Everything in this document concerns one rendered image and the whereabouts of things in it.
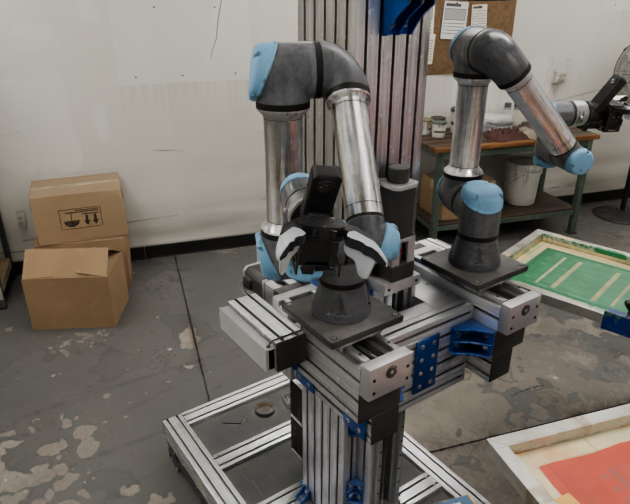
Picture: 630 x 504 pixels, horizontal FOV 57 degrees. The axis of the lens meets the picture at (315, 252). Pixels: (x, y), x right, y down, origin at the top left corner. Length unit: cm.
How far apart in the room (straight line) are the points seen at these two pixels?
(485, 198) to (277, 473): 143
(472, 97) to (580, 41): 418
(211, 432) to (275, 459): 33
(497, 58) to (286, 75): 62
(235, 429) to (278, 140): 172
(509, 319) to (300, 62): 90
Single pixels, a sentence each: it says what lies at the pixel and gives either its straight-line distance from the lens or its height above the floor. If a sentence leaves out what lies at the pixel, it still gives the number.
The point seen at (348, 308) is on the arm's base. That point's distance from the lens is 142.
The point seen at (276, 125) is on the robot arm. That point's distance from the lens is 126.
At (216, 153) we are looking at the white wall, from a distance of 465.
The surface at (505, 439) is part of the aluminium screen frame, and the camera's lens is 159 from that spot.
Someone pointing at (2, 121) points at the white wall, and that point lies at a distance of 460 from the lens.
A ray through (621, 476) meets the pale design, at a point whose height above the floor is 96.
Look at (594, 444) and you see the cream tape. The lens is 171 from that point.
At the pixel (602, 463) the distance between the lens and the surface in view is 166.
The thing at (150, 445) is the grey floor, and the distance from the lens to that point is 305.
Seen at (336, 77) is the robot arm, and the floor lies 184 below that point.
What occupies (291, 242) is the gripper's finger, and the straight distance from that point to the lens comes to 81.
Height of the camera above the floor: 202
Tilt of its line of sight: 25 degrees down
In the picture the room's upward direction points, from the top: straight up
